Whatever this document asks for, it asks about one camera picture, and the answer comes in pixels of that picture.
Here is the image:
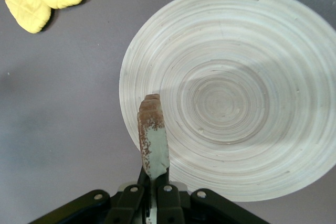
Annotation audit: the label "slice of toast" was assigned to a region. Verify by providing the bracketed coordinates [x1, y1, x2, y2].
[136, 93, 170, 180]

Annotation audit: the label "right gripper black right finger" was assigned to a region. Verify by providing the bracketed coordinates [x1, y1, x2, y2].
[156, 167, 271, 224]

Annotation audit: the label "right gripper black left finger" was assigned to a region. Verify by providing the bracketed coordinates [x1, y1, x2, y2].
[27, 166, 152, 224]

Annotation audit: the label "round wooden plate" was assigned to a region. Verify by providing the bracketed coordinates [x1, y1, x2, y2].
[118, 0, 336, 202]

